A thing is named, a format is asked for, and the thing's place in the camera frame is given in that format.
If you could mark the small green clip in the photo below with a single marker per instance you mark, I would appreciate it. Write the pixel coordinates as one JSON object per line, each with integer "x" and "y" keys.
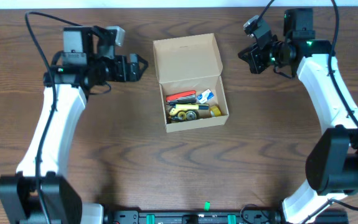
{"x": 207, "y": 206}

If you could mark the brown cardboard box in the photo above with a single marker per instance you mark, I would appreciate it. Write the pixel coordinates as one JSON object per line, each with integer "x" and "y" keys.
{"x": 190, "y": 63}

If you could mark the yellow highlighter blue cap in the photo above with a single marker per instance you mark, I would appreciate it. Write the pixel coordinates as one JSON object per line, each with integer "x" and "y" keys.
{"x": 181, "y": 107}

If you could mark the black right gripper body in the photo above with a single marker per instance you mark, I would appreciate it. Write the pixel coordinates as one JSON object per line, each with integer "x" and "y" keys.
{"x": 256, "y": 59}

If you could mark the correction tape dispenser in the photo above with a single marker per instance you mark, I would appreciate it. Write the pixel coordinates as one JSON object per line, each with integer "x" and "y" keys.
{"x": 181, "y": 116}

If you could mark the black mounting rail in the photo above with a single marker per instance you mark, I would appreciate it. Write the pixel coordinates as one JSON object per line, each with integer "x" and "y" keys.
{"x": 250, "y": 213}

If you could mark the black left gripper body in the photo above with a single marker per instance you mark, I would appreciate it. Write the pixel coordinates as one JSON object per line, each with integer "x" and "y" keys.
{"x": 133, "y": 67}

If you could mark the clear yellow tape roll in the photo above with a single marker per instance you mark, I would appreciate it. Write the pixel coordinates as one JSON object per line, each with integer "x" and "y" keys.
{"x": 215, "y": 111}

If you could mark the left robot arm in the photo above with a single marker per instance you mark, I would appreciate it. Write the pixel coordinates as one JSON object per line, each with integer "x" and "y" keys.
{"x": 39, "y": 191}

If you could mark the blue white staples box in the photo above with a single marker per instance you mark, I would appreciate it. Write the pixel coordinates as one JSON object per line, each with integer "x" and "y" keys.
{"x": 205, "y": 96}

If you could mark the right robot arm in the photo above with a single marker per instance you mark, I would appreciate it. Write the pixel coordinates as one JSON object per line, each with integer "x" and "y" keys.
{"x": 332, "y": 166}

